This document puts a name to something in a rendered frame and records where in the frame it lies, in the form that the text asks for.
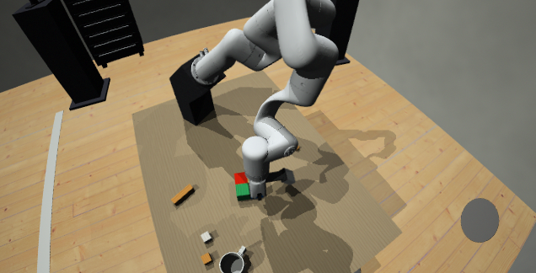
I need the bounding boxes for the green cube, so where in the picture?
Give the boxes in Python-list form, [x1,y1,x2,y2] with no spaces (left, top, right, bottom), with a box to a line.
[235,183,250,201]

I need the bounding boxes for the red cube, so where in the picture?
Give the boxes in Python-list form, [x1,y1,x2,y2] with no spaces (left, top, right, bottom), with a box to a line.
[234,172,248,185]

